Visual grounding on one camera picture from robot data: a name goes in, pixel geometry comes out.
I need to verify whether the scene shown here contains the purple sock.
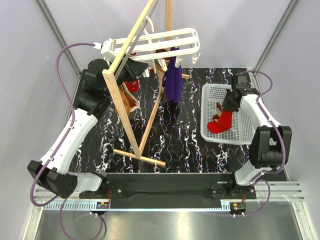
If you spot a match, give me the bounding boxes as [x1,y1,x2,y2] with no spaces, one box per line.
[162,56,183,103]

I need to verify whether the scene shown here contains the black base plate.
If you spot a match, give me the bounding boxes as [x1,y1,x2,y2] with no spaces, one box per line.
[79,173,265,212]

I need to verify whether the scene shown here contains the white perforated plastic basket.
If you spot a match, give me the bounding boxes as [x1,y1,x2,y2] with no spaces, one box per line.
[200,83,255,145]

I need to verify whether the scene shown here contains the red sock with cream cuff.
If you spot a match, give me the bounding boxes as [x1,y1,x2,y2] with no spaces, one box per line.
[124,79,140,93]

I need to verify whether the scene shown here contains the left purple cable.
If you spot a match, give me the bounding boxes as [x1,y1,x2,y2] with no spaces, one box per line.
[29,42,108,240]

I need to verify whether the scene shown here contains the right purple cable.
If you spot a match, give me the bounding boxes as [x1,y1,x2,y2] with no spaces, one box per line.
[199,70,287,217]

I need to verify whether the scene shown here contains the white plastic clip hanger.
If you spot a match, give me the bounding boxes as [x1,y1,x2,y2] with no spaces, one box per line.
[113,16,201,67]

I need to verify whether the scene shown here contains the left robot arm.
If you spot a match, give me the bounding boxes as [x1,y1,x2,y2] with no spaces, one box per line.
[27,58,111,199]

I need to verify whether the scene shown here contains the wooden drying rack frame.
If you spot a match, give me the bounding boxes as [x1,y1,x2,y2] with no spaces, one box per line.
[100,0,200,167]

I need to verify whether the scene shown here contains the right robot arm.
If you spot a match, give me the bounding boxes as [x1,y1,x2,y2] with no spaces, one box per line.
[222,70,292,199]

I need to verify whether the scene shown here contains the purple cable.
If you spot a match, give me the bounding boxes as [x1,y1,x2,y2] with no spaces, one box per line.
[29,42,108,240]
[199,70,287,217]

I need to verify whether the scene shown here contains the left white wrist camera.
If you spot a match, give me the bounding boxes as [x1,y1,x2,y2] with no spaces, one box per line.
[93,38,116,62]

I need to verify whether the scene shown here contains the orange sock with cream cuff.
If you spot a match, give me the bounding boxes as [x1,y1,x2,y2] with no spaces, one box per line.
[118,83,139,115]

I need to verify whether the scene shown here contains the black marble pattern mat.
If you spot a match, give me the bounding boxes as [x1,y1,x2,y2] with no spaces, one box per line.
[69,68,249,173]

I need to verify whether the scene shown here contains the grey metal rack rod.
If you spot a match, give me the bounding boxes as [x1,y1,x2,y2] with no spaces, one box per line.
[110,0,159,80]

